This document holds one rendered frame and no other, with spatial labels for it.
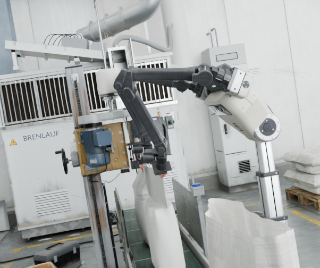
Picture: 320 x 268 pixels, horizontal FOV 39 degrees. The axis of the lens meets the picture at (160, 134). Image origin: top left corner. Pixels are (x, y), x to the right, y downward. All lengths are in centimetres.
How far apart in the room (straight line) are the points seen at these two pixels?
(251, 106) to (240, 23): 528
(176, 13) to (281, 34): 216
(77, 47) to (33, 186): 180
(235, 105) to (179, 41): 399
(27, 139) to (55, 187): 68
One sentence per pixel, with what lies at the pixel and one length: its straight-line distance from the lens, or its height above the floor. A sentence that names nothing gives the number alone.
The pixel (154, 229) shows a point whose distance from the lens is 274.
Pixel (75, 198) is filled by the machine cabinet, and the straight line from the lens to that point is 589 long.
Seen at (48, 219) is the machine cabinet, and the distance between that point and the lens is 596.
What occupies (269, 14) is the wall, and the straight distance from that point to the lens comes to 783.
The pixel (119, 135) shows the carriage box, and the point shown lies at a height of 125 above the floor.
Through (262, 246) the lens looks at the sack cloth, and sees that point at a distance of 98.
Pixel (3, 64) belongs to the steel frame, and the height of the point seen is 234.
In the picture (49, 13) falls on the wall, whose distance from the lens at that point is 731.
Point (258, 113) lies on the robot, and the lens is 246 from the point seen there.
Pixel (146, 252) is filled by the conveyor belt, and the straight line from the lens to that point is 340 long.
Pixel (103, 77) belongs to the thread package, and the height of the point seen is 163.
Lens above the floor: 138
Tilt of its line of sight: 3 degrees down
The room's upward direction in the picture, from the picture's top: 9 degrees counter-clockwise
